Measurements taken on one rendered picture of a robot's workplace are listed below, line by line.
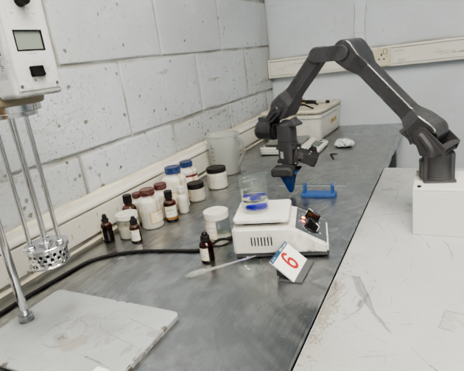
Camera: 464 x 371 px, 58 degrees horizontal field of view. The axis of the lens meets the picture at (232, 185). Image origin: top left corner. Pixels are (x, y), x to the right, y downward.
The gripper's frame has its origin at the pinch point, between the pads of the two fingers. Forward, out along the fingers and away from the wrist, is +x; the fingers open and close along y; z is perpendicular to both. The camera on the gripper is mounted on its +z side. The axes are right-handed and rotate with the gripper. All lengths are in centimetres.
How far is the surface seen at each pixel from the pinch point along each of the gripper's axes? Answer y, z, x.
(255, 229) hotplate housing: -39.8, 2.3, -2.0
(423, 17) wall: 107, 40, -44
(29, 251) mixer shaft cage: -74, -22, -13
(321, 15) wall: 111, -7, -51
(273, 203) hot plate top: -30.0, 3.6, -4.2
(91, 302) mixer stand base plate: -63, -23, 4
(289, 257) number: -43.2, 10.0, 2.2
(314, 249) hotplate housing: -38.1, 14.0, 2.9
